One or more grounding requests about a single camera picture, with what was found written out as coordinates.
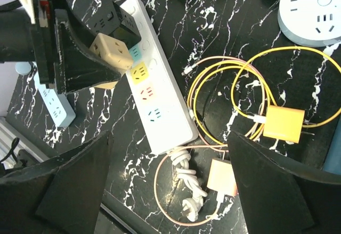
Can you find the light blue power strip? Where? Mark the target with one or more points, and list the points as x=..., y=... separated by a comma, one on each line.
x=57, y=105

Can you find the round light blue socket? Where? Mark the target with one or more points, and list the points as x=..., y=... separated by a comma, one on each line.
x=311, y=23

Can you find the blue patterned placemat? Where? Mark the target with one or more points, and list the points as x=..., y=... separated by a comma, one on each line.
x=332, y=163

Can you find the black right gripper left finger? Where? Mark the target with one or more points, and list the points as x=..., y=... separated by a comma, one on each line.
x=60, y=195

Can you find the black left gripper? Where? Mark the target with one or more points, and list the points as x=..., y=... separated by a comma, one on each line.
x=58, y=42

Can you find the white multicolour power strip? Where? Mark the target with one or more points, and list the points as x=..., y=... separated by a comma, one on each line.
x=159, y=101

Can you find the pink USB charger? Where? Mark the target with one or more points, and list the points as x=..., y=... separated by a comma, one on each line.
x=221, y=177

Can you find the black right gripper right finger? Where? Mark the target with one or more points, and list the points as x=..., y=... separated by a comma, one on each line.
x=281, y=195

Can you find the black cube socket adapter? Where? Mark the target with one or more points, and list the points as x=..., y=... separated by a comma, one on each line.
x=110, y=19

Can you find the beige travel adapter cube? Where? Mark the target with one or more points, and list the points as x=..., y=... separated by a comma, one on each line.
x=115, y=53

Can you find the yellow USB charger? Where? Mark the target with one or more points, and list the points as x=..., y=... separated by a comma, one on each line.
x=283, y=123

